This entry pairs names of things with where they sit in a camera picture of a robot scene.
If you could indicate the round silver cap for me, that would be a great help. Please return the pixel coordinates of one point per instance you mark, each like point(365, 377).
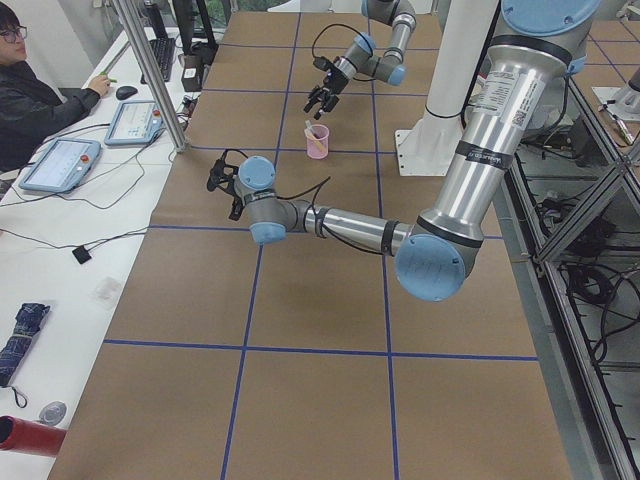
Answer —
point(53, 413)

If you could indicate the near teach pendant tablet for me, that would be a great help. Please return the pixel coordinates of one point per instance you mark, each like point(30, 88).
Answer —
point(62, 166)

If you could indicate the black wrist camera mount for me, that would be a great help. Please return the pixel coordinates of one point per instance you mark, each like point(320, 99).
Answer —
point(223, 174)

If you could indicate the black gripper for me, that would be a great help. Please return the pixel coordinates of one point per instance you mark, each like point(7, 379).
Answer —
point(333, 79)
point(238, 201)

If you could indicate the orange highlighter pen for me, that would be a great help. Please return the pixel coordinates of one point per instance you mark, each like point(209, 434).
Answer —
point(317, 134)

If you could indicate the red cylindrical bottle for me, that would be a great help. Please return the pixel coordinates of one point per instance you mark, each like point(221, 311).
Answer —
point(30, 437)

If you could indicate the black computer monitor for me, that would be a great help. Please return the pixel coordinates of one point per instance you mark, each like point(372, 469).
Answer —
point(186, 13)

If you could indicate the pink mesh pen holder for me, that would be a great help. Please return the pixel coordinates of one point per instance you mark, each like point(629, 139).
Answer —
point(318, 149)

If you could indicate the seated person in black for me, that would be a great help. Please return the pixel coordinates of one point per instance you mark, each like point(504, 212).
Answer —
point(31, 111)

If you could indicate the black computer mouse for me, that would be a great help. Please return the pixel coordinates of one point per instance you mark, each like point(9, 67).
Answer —
point(125, 92)

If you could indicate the folded blue umbrella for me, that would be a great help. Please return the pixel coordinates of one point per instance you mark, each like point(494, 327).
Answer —
point(28, 321)

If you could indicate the teach pendant tablet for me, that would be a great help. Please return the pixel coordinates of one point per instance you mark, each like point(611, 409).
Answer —
point(62, 166)
point(134, 123)

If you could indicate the aluminium frame post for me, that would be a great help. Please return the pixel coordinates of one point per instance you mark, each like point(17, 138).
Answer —
point(127, 12)

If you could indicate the clear plastic lid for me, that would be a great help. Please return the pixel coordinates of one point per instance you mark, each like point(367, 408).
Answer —
point(107, 293)

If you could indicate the purple highlighter pen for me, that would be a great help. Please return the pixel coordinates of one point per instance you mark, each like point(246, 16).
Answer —
point(309, 131)

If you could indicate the small black labelled box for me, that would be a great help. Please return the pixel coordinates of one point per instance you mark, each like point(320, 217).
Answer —
point(192, 73)

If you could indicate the black keyboard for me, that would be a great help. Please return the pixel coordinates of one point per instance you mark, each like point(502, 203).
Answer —
point(163, 50)

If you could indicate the green plastic clamp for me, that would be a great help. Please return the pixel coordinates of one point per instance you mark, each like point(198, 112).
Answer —
point(108, 77)

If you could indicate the far teach pendant tablet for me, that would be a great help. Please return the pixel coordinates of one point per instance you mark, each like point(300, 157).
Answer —
point(134, 123)

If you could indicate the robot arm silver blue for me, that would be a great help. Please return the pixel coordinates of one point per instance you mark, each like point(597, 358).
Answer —
point(528, 44)
point(360, 57)

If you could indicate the small black usb box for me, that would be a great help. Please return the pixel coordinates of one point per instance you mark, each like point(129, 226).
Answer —
point(81, 254)

